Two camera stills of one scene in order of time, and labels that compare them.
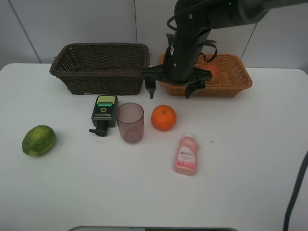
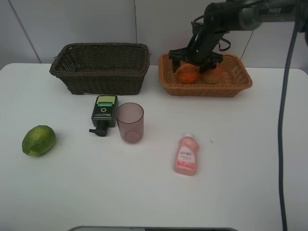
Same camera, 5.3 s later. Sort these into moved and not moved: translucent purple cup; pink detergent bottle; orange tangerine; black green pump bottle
Moved: orange tangerine
Not moved: black green pump bottle; translucent purple cup; pink detergent bottle
